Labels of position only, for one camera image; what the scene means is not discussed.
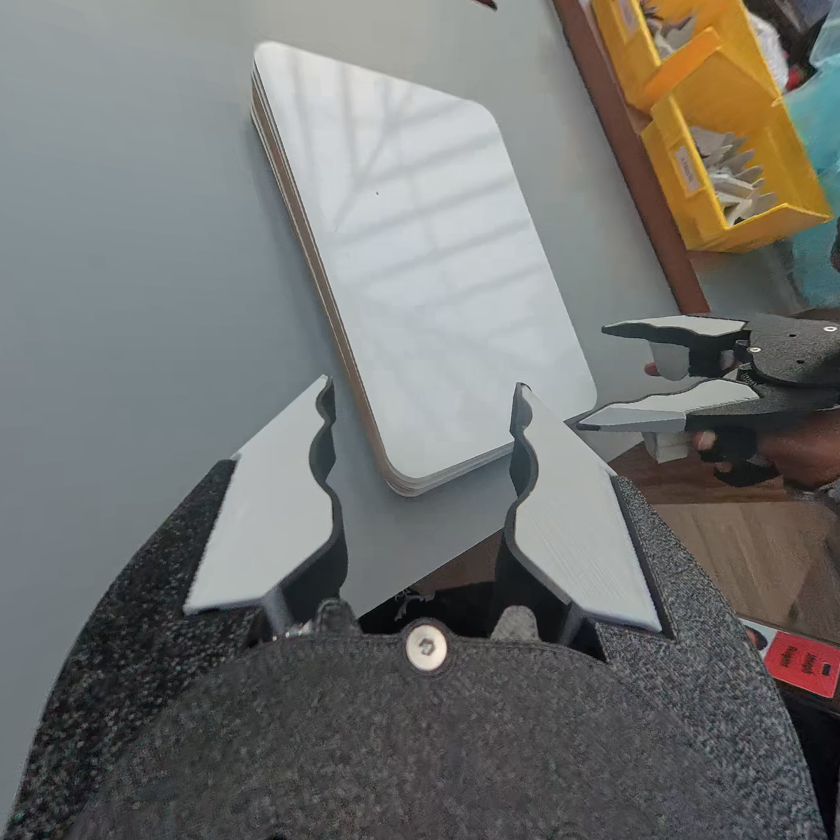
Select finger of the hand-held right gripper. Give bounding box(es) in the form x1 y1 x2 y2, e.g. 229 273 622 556
575 378 767 460
601 314 750 383

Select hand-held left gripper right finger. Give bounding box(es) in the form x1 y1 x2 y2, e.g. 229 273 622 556
496 383 663 648

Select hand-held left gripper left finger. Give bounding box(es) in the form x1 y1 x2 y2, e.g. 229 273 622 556
184 375 349 641

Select stack of white boards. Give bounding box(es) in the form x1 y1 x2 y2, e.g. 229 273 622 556
249 41 599 498

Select person's right hand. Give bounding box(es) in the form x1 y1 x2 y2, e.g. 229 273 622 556
696 408 840 492

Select teal plastic bag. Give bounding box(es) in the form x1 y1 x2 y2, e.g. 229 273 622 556
784 62 840 304

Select pile of grey plastic parts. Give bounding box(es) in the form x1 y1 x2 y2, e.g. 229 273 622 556
688 126 780 228
640 3 698 61

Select yellow parts bins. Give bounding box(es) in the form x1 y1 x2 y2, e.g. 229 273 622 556
553 0 840 317

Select red badge card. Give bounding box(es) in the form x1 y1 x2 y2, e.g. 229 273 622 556
740 617 840 700

